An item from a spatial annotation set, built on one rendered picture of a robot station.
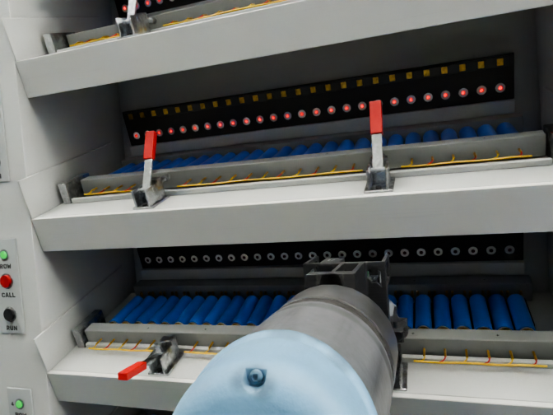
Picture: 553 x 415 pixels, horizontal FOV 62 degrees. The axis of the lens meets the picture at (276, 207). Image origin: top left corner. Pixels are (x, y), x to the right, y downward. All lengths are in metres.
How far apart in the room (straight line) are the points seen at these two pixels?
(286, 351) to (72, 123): 0.57
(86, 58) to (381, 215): 0.38
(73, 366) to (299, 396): 0.51
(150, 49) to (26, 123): 0.20
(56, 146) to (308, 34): 0.38
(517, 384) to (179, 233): 0.37
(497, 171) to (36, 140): 0.54
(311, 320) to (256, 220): 0.25
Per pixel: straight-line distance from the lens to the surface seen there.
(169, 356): 0.59
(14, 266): 0.68
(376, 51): 0.67
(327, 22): 0.49
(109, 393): 0.64
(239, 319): 0.60
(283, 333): 0.22
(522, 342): 0.53
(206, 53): 0.53
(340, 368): 0.21
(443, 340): 0.52
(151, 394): 0.60
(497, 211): 0.46
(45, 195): 0.67
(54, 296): 0.68
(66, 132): 0.71
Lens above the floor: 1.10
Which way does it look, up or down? 2 degrees down
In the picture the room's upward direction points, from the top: 5 degrees counter-clockwise
